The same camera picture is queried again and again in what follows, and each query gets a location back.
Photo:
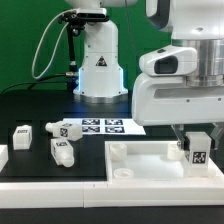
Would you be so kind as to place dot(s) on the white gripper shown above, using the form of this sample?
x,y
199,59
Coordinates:
x,y
168,101

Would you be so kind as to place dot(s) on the white square tabletop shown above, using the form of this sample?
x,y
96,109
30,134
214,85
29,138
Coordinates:
x,y
150,160

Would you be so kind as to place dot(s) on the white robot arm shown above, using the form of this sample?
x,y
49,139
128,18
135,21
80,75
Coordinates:
x,y
189,23

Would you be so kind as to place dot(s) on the marker tag sheet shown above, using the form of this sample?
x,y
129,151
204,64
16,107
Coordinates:
x,y
107,126

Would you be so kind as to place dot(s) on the white front fence bar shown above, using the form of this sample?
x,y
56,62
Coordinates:
x,y
117,194

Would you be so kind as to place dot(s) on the white left fence piece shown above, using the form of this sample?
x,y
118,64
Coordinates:
x,y
3,156

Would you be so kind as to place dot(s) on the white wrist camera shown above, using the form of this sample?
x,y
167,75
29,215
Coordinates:
x,y
169,61

